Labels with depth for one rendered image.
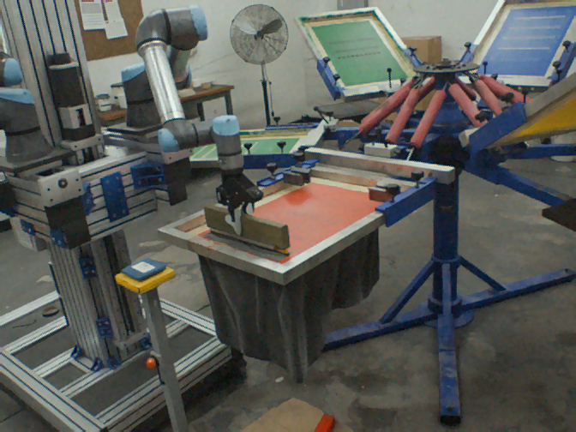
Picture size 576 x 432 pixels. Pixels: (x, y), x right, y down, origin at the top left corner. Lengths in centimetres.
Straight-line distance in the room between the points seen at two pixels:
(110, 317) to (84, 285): 18
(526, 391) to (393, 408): 59
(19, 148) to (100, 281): 69
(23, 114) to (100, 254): 66
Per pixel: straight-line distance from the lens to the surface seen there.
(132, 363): 267
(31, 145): 202
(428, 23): 648
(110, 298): 244
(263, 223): 165
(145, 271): 167
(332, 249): 162
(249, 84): 690
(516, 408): 258
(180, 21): 189
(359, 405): 254
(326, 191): 216
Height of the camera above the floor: 167
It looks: 22 degrees down
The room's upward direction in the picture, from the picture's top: 6 degrees counter-clockwise
